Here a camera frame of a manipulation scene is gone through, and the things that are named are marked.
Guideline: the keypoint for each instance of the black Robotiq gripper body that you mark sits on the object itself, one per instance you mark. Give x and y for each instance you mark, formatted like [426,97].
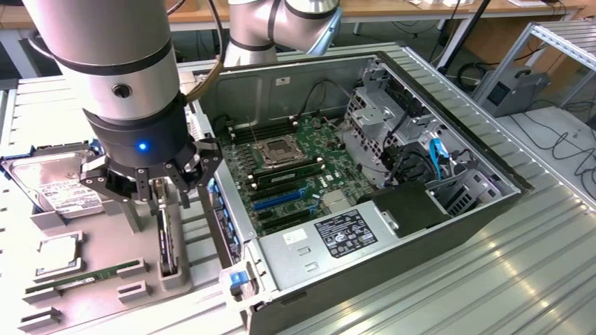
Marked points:
[139,136]

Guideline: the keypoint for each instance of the black graphics card metal bracket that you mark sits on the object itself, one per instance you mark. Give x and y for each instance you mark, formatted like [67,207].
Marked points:
[167,237]

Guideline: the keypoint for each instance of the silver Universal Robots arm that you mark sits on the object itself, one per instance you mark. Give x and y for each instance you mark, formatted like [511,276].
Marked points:
[107,52]

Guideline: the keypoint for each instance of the blue card retention clip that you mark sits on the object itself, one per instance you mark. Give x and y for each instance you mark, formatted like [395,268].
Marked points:
[235,241]
[230,227]
[212,185]

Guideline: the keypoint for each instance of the hard disk in blue carrier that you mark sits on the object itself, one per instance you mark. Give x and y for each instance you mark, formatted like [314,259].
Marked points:
[51,174]

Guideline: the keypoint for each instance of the black RAM slot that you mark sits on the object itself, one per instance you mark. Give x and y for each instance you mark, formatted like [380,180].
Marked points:
[284,167]
[264,131]
[262,124]
[263,127]
[286,170]
[266,135]
[287,174]

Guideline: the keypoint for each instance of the long black expansion slot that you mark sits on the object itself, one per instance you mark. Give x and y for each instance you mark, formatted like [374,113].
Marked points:
[287,228]
[275,192]
[284,220]

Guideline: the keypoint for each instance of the metal CPU socket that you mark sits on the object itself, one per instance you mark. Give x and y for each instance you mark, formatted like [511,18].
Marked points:
[279,151]

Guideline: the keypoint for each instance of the green RAM stick white label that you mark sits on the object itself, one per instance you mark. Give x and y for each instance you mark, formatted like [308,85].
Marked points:
[288,178]

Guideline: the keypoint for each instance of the grey plastic parts rack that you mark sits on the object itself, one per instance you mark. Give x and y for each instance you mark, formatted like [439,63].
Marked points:
[94,251]

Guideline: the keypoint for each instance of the blue expansion slot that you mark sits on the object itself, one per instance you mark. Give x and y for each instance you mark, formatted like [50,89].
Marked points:
[279,201]

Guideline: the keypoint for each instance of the short black expansion slot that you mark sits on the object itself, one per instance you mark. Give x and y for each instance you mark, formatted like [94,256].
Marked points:
[268,215]

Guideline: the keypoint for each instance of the silver CPU chip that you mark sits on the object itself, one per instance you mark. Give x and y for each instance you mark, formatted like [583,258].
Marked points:
[58,254]

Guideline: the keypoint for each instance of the green RAM stick bare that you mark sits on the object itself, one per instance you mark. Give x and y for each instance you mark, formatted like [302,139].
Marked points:
[79,278]

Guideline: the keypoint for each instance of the green Dell motherboard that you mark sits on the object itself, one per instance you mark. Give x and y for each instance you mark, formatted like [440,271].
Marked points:
[338,174]

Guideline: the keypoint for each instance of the silver chipset heatsink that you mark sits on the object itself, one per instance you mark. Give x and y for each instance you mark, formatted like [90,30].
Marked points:
[338,202]

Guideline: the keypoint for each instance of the blue case latch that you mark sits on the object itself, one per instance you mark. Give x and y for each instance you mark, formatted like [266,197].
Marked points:
[238,278]

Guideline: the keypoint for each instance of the silver power supply unit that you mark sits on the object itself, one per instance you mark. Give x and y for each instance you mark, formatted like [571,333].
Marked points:
[298,258]

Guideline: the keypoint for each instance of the silver perforated drive cage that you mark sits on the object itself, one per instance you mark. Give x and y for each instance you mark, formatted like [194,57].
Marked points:
[368,115]

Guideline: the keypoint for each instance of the black plastic cover block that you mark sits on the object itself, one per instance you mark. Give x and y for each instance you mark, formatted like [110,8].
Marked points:
[410,209]

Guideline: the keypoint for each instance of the open dark PC case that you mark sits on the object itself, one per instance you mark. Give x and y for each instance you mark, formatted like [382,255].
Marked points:
[419,265]

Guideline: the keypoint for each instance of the silver disk bay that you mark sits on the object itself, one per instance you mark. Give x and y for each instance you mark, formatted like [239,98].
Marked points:
[466,195]

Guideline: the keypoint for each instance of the black stand pole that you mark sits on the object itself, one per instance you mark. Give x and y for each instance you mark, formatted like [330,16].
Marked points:
[464,35]

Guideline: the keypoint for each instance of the wooden desk white frame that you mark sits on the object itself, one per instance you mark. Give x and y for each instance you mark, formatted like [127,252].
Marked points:
[512,9]
[195,14]

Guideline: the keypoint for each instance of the aluminium profile frame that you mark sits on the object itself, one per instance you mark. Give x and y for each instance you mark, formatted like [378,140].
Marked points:
[559,38]

